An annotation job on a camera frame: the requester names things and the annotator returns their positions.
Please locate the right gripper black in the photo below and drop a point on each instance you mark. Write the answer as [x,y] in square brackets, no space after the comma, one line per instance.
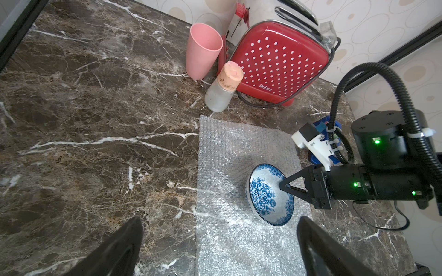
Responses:
[310,185]

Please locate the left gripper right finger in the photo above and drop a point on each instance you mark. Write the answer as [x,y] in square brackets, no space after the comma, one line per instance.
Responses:
[323,256]

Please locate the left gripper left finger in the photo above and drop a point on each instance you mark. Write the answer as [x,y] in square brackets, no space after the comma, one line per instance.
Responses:
[117,256]

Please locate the blue white porcelain bowl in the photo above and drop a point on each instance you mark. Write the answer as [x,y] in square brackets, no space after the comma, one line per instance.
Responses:
[265,197]

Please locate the clear bubble wrap sheet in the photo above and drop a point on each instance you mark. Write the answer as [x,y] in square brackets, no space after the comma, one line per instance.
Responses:
[232,239]

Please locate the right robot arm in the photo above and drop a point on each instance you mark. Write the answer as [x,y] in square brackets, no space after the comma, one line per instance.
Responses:
[398,159]

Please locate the red polka dot toaster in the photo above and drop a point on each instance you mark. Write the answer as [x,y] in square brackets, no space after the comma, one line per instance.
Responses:
[281,48]

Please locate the pink plastic cup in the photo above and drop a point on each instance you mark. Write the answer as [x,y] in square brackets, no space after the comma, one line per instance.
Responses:
[203,48]

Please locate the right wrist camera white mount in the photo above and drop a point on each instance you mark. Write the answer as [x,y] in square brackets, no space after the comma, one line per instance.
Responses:
[309,137]

